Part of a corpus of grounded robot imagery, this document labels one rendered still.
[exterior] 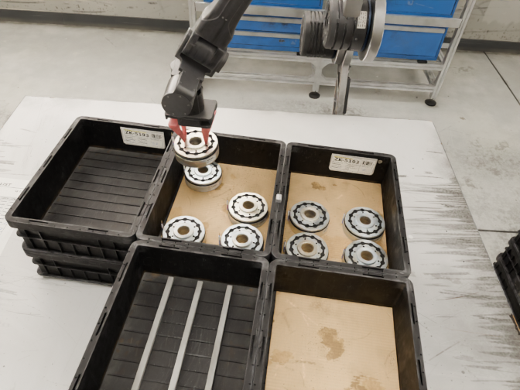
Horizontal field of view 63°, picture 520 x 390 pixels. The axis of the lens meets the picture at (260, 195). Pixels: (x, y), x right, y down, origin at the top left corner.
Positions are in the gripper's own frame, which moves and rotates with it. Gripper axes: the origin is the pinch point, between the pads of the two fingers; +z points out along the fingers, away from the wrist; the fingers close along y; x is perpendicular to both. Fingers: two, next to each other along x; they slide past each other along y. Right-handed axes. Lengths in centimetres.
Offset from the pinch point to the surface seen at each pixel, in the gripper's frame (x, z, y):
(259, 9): 178, 58, -10
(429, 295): -12, 36, 62
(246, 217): -6.5, 18.9, 12.6
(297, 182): 11.4, 23.6, 24.4
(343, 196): 8.3, 23.8, 37.6
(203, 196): 0.9, 22.0, -0.4
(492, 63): 262, 130, 172
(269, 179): 11.1, 23.3, 16.4
